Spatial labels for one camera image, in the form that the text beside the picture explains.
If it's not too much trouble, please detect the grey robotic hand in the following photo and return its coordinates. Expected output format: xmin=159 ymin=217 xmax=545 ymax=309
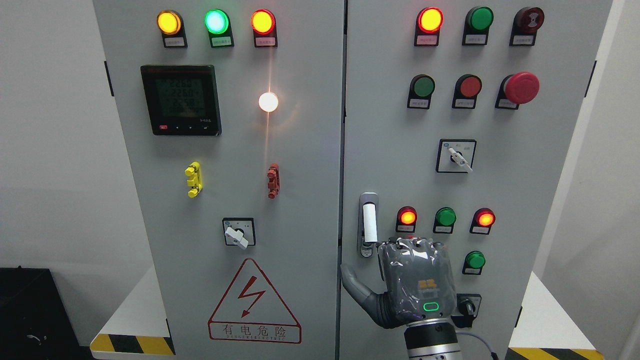
xmin=340 ymin=237 xmax=457 ymax=330

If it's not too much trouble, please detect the silver cabinet door handle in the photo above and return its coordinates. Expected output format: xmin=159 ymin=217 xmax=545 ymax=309
xmin=356 ymin=192 xmax=379 ymax=258

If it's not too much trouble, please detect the grey cabinet right door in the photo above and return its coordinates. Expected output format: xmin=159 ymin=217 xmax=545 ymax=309
xmin=339 ymin=0 xmax=613 ymax=360

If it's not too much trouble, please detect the grey cabinet door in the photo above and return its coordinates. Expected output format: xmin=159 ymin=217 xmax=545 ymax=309
xmin=339 ymin=0 xmax=613 ymax=360
xmin=93 ymin=0 xmax=345 ymax=360

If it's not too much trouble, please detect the grey cabinet left door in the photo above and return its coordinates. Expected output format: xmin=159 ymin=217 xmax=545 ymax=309
xmin=93 ymin=0 xmax=345 ymax=360

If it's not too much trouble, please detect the green push button lower right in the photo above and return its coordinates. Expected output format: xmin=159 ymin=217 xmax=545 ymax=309
xmin=462 ymin=250 xmax=487 ymax=275

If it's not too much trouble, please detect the green push button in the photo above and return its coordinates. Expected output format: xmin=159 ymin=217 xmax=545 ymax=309
xmin=462 ymin=250 xmax=487 ymax=275
xmin=406 ymin=74 xmax=435 ymax=110

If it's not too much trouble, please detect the red lit indicator middle left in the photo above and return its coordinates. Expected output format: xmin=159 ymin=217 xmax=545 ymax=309
xmin=395 ymin=206 xmax=418 ymax=233

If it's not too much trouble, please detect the red lit indicator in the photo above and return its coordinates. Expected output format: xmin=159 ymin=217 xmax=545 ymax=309
xmin=395 ymin=206 xmax=418 ymax=233
xmin=470 ymin=207 xmax=496 ymax=235
xmin=414 ymin=7 xmax=444 ymax=47

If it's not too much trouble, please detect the green indicator middle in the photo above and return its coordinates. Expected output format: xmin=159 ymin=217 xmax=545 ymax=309
xmin=432 ymin=207 xmax=457 ymax=234

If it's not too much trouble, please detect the red lit indicator middle right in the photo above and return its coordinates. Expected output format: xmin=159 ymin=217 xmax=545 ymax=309
xmin=470 ymin=207 xmax=496 ymax=235

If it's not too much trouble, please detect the white platform with hazard stripes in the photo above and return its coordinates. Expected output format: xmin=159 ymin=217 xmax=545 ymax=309
xmin=90 ymin=268 xmax=604 ymax=360

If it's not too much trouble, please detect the red electric hazard warning sign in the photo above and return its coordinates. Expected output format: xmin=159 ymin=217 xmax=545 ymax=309
xmin=208 ymin=258 xmax=302 ymax=344

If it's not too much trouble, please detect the red terminal connector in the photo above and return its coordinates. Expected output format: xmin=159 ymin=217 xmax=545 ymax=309
xmin=266 ymin=162 xmax=281 ymax=199

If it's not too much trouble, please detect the green push button upper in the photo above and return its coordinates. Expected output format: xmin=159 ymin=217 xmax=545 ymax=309
xmin=406 ymin=74 xmax=435 ymax=110

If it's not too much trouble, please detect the red push button upper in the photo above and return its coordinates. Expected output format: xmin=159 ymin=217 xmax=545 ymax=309
xmin=451 ymin=74 xmax=483 ymax=109

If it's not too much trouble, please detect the red emergency stop mushroom button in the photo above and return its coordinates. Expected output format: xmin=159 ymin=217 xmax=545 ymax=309
xmin=494 ymin=71 xmax=540 ymax=110

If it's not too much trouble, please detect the white lit indicator light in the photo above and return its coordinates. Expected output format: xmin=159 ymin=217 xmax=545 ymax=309
xmin=258 ymin=91 xmax=279 ymax=113

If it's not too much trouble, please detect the yellow terminal connector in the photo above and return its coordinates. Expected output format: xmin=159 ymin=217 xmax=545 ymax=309
xmin=184 ymin=161 xmax=203 ymax=198

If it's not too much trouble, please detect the green indicator top right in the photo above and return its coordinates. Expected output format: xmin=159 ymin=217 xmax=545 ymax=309
xmin=462 ymin=6 xmax=495 ymax=46

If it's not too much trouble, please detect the red lit indicator top right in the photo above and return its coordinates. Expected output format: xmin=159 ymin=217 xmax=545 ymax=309
xmin=414 ymin=7 xmax=444 ymax=47

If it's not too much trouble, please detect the dark red buzzer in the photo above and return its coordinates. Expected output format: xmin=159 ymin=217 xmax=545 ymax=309
xmin=509 ymin=6 xmax=545 ymax=47

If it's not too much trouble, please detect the black digital power meter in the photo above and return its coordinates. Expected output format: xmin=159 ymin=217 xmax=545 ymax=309
xmin=140 ymin=64 xmax=222 ymax=137

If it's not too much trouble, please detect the orange red indicator light left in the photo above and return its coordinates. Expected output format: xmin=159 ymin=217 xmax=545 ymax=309
xmin=250 ymin=8 xmax=278 ymax=48

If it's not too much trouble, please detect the green lit indicator light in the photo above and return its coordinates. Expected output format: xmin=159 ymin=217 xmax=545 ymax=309
xmin=203 ymin=9 xmax=234 ymax=48

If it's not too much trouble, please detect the yellow indicator light top left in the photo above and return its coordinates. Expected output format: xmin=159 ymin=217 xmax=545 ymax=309
xmin=157 ymin=9 xmax=188 ymax=48

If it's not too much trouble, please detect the black box bottom left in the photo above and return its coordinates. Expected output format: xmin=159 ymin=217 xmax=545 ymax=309
xmin=0 ymin=266 xmax=79 ymax=360

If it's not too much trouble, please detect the black knob selector switch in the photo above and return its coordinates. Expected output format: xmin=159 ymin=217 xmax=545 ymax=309
xmin=451 ymin=293 xmax=482 ymax=329

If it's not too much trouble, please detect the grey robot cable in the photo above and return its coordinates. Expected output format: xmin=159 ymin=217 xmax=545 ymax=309
xmin=456 ymin=331 xmax=501 ymax=360

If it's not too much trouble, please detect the white lever selector switch upper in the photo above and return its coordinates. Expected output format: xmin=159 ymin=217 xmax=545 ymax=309
xmin=435 ymin=139 xmax=477 ymax=174

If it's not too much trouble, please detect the white rotary switch left door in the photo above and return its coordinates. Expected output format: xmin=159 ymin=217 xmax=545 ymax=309
xmin=222 ymin=217 xmax=256 ymax=249

